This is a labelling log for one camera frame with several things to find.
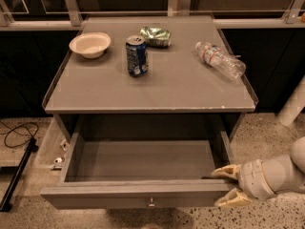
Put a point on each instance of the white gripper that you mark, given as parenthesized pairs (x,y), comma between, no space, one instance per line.
(251,176)

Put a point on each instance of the grey top drawer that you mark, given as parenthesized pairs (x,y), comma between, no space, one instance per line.
(137,174)

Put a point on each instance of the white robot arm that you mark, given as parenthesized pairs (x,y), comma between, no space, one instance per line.
(269,156)

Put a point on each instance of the grey drawer cabinet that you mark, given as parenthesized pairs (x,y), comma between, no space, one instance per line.
(177,82)

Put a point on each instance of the clear plastic water bottle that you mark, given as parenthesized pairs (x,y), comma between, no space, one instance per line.
(228,65)

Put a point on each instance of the blue soda can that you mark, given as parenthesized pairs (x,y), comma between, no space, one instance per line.
(137,59)

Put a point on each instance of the green crumpled chip bag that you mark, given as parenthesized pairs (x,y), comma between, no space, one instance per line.
(156,37)

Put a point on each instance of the white paper bowl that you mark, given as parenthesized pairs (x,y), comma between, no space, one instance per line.
(90,45)

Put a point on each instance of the black metal floor bar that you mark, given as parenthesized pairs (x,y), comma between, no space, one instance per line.
(5,202)

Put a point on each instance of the metal window railing frame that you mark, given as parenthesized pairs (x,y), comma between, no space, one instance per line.
(75,11)

